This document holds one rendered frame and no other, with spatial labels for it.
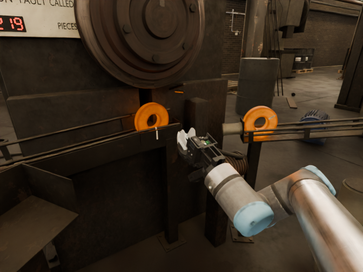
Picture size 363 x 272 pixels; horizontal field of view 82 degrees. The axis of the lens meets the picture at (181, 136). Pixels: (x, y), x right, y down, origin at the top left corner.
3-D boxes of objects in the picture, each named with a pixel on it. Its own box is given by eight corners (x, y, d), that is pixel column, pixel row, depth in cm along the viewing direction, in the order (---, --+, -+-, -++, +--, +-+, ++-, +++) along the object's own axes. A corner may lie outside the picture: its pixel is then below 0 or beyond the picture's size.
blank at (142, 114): (127, 116, 85) (130, 118, 83) (156, 95, 90) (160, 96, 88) (144, 142, 94) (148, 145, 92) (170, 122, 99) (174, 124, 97)
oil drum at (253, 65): (227, 110, 371) (232, 57, 336) (250, 106, 399) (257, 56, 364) (253, 120, 324) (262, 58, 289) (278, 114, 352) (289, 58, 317)
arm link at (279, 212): (294, 217, 59) (285, 215, 50) (257, 233, 63) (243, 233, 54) (275, 187, 65) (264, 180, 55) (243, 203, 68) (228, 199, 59)
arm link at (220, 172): (234, 190, 60) (207, 202, 56) (223, 178, 63) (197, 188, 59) (244, 169, 55) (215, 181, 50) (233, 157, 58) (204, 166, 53)
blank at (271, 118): (251, 142, 103) (254, 144, 100) (236, 117, 98) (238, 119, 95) (280, 125, 100) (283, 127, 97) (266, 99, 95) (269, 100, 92)
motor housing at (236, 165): (198, 236, 124) (201, 156, 103) (226, 221, 134) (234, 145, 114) (212, 252, 114) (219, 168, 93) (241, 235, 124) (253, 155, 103)
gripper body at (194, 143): (207, 130, 64) (232, 157, 57) (201, 151, 70) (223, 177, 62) (186, 135, 61) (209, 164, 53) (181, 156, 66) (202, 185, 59)
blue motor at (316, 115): (291, 142, 247) (297, 114, 233) (302, 129, 288) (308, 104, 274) (321, 149, 229) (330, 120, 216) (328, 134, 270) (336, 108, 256)
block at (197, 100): (183, 142, 112) (183, 97, 103) (195, 139, 116) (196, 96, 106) (194, 150, 103) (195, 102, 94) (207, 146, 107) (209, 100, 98)
